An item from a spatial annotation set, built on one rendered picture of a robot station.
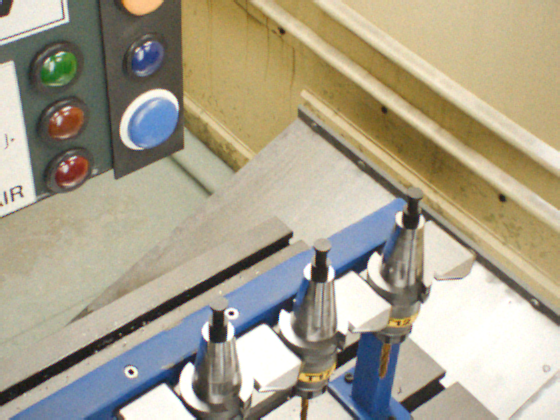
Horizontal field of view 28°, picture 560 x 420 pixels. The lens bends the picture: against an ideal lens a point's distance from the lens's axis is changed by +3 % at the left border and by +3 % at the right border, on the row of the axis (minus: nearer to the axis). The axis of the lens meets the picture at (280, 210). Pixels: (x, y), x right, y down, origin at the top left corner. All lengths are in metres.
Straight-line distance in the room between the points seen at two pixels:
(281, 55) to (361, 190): 0.27
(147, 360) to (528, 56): 0.65
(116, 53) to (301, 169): 1.21
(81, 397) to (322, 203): 0.82
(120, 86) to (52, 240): 1.43
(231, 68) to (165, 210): 0.29
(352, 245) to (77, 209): 1.03
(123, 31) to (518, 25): 0.90
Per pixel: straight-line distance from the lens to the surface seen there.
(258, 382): 0.98
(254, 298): 1.02
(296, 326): 0.99
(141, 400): 0.97
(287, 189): 1.74
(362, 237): 1.08
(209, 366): 0.92
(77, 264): 1.94
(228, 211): 1.75
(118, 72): 0.56
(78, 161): 0.57
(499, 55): 1.43
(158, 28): 0.56
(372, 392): 1.31
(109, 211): 2.03
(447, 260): 1.09
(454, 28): 1.47
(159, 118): 0.58
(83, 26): 0.53
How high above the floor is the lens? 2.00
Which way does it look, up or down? 44 degrees down
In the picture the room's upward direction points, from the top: 4 degrees clockwise
